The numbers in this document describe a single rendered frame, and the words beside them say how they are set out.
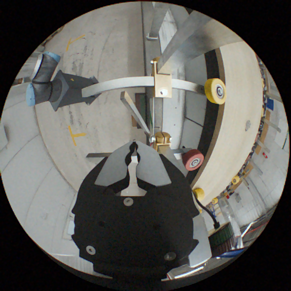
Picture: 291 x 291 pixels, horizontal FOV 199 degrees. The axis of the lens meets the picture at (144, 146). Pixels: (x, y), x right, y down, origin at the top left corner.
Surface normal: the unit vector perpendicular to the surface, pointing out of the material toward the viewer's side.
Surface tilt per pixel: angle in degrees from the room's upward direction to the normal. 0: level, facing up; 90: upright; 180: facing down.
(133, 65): 0
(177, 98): 0
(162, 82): 0
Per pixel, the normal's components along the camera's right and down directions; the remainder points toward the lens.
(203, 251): -0.03, -0.85
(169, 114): 0.05, 0.52
